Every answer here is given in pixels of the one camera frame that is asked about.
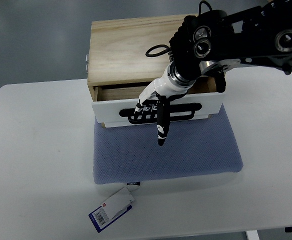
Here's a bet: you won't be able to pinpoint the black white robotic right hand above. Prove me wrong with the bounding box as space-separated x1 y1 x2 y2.
133 62 196 146

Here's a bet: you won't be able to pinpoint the white drawer black handle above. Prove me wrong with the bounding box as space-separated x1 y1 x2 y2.
92 77 225 128

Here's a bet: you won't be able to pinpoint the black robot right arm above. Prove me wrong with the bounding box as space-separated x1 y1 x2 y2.
159 0 292 93

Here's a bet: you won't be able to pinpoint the light wood drawer cabinet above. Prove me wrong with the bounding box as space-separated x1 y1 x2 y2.
87 15 224 128

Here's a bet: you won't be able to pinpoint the blue mesh cushion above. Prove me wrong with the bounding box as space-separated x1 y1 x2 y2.
93 108 243 185

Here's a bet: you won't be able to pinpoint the white clips behind cabinet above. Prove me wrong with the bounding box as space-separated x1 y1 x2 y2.
85 54 89 74

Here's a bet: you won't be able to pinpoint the white blue paper price tag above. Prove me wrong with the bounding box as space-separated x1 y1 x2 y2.
89 187 135 233

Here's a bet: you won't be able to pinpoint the white table leg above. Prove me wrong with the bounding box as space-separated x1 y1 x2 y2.
245 230 260 240

